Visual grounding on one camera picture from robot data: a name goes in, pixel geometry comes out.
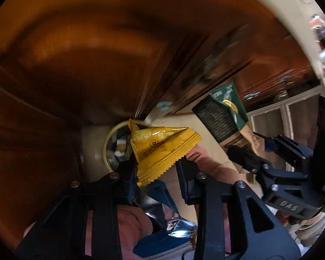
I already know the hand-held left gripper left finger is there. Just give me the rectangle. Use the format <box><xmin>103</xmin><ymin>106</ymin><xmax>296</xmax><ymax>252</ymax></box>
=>
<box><xmin>15</xmin><ymin>157</ymin><xmax>141</xmax><ymax>260</ymax></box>

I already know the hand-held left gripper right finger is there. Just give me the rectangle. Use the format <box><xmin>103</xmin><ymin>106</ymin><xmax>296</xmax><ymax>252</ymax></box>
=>
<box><xmin>176</xmin><ymin>158</ymin><xmax>301</xmax><ymax>260</ymax></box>

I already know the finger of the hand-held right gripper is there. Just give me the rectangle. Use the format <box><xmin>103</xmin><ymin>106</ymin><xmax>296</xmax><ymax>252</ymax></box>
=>
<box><xmin>253</xmin><ymin>131</ymin><xmax>314</xmax><ymax>172</ymax></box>
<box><xmin>227</xmin><ymin>145</ymin><xmax>309</xmax><ymax>195</ymax></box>

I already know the round trash bin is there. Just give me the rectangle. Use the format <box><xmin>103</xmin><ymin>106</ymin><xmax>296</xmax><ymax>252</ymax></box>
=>
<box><xmin>102</xmin><ymin>121</ymin><xmax>141</xmax><ymax>172</ymax></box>

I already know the blue silver foil wrapper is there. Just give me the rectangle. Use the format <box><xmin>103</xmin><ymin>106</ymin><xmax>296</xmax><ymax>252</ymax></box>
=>
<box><xmin>137</xmin><ymin>180</ymin><xmax>198</xmax><ymax>239</ymax></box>

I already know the yellow foil packet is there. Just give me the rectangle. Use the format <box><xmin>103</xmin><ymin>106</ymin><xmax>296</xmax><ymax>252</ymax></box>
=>
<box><xmin>128</xmin><ymin>119</ymin><xmax>202</xmax><ymax>187</ymax></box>

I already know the green kraft paper bag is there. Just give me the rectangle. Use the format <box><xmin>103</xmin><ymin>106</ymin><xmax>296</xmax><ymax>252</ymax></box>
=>
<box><xmin>192</xmin><ymin>82</ymin><xmax>262</xmax><ymax>185</ymax></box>

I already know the wooden cabinet drawer front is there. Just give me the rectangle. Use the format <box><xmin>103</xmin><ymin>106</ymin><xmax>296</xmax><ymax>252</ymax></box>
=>
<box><xmin>152</xmin><ymin>13</ymin><xmax>324</xmax><ymax>114</ymax></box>

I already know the wooden cabinet door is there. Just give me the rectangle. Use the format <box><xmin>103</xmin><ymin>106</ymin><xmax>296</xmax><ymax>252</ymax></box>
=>
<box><xmin>0</xmin><ymin>0</ymin><xmax>250</xmax><ymax>250</ymax></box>

